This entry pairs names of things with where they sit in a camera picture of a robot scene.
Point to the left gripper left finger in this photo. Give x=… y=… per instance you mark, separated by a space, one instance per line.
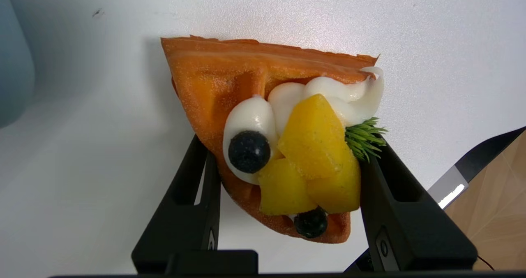
x=185 y=228

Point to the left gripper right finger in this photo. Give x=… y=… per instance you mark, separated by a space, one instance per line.
x=407 y=228

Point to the triangle waffle bread with fruit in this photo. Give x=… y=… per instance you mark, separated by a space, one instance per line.
x=213 y=76

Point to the light blue cup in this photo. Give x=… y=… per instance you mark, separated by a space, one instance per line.
x=14 y=64

